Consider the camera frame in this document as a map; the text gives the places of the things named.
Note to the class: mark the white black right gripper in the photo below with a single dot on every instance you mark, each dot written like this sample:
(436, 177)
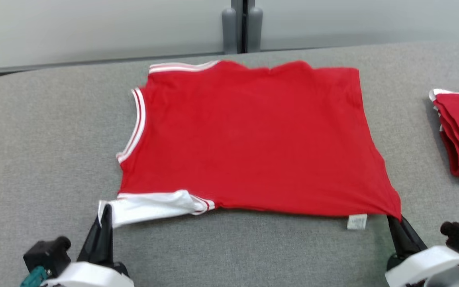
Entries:
(424, 267)

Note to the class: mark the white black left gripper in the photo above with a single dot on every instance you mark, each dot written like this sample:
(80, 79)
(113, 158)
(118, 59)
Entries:
(86, 277)

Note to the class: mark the red jersey with white trim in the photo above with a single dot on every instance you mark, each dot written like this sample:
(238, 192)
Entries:
(253, 139)

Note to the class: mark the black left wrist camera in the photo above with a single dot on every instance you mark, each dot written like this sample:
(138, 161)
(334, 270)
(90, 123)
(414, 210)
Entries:
(46, 255)

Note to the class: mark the grey wall base rail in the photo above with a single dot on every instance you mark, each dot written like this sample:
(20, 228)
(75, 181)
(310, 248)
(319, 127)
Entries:
(94, 63)

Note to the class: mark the grey rounded post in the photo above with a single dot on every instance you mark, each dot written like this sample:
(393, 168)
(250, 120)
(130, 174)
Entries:
(228, 32)
(255, 30)

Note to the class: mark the dark partition frame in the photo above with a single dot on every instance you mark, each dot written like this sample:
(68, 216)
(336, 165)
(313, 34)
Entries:
(243, 24)

